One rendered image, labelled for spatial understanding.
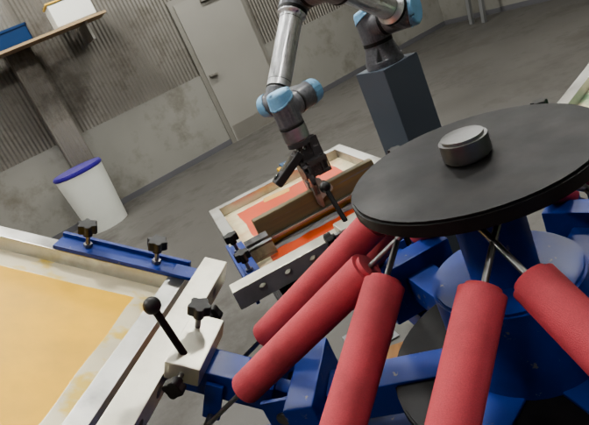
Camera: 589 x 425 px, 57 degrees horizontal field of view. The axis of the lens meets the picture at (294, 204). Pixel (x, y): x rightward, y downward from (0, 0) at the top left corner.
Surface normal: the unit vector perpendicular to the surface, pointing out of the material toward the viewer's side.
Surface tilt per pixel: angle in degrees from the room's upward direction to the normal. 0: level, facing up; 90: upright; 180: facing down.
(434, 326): 0
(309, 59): 90
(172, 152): 90
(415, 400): 0
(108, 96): 90
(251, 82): 90
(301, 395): 0
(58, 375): 32
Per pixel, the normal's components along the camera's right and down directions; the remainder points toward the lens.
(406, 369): -0.39, -0.86
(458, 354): -0.53, -0.48
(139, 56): 0.49, 0.11
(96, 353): 0.15, -0.88
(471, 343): -0.26, -0.44
